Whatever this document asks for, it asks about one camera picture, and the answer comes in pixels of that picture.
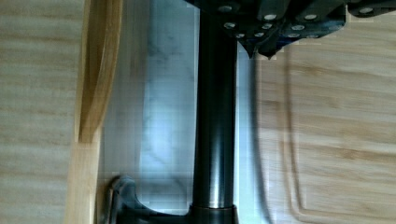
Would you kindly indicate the wooden cutting board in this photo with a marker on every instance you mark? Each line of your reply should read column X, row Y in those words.
column 326, row 126

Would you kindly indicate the black drawer handle bar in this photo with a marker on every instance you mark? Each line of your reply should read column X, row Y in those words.
column 212, row 191

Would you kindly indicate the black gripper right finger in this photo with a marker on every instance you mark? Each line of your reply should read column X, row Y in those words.
column 292, row 20

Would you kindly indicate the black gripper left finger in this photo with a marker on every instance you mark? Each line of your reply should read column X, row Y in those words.
column 256, row 24

